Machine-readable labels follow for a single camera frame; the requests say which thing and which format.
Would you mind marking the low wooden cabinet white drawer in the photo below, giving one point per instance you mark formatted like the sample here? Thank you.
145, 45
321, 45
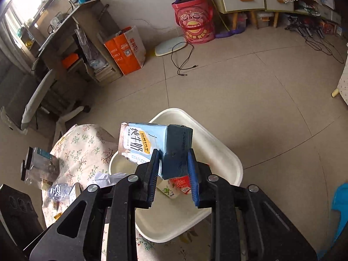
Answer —
277, 1

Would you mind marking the blue white milk carton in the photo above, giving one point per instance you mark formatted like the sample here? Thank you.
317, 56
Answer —
141, 141

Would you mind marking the blue plastic stool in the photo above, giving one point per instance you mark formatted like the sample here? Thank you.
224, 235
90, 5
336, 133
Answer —
341, 204

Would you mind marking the white bathroom scale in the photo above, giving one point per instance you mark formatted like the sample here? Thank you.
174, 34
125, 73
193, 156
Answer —
170, 46

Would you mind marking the cherry print tablecloth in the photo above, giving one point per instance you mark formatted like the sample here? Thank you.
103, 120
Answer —
344, 81

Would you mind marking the orange white paper bag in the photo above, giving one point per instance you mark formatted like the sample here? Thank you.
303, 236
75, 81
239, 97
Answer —
125, 54

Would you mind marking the white plastic trash bin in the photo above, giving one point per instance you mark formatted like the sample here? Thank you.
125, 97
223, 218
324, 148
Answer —
217, 157

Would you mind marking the red printed bucket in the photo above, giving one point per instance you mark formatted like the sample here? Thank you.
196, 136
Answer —
194, 21

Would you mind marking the small cardboard drink box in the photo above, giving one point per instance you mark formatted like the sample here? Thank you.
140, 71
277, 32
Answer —
74, 194

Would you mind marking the clear jar teal label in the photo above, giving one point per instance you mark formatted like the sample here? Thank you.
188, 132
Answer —
43, 159

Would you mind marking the wooden computer desk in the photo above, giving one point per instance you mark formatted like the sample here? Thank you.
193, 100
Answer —
81, 13

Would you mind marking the stack of books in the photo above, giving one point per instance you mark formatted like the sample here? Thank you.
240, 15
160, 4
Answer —
107, 73

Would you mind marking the clear plastic storage box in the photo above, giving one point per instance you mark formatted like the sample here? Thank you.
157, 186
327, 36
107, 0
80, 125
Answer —
265, 20

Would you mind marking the purple plastic floor toy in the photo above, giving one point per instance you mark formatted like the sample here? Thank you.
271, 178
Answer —
229, 33

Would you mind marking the green white drink carton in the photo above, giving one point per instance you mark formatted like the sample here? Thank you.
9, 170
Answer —
165, 188

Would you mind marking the white paper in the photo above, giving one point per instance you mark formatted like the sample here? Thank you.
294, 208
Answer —
104, 179

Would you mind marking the grey plastic bag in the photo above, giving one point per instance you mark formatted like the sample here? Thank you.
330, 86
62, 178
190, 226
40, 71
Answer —
85, 46

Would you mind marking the floral tablecloth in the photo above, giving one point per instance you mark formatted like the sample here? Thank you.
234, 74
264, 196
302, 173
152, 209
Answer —
81, 152

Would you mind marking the crushed clear plastic bottle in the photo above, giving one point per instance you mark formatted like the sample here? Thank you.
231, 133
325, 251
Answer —
58, 191

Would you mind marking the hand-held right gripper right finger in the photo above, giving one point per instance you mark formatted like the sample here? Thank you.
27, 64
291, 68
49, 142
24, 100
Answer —
192, 174

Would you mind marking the clear jar black lid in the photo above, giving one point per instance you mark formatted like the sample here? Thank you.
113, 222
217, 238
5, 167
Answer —
28, 172

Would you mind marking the grey office chair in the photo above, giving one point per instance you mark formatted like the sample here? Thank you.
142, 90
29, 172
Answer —
35, 98

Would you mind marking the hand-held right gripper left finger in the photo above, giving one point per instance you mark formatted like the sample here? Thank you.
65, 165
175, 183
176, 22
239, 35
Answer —
152, 174

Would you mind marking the orange box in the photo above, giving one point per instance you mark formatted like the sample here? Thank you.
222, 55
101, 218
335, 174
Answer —
70, 61

